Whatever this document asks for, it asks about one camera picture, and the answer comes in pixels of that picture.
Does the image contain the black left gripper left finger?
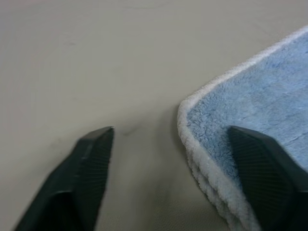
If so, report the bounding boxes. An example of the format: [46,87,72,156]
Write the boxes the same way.
[12,126,115,231]

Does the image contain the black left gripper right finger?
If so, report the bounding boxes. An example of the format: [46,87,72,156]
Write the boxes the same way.
[227,125,308,231]

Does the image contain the blue towel with white edge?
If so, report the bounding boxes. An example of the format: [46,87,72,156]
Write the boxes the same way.
[177,25,308,231]

